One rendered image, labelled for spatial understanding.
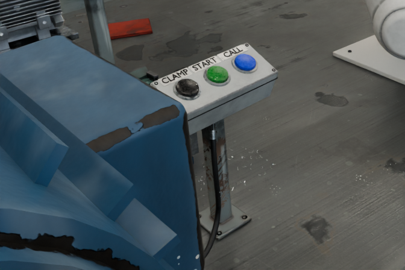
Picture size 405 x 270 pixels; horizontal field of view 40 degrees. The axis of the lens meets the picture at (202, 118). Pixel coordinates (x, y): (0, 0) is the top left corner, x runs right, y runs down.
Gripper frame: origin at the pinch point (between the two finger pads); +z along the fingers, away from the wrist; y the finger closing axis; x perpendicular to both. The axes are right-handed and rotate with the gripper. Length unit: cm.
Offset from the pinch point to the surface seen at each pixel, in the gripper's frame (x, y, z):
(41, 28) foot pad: 9.2, 9.7, 15.1
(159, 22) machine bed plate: 19.2, -12.5, -26.2
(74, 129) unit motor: -23, 119, 42
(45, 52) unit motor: -23, 113, 41
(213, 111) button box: 1, 79, 12
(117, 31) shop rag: 20.3, -12.6, -12.6
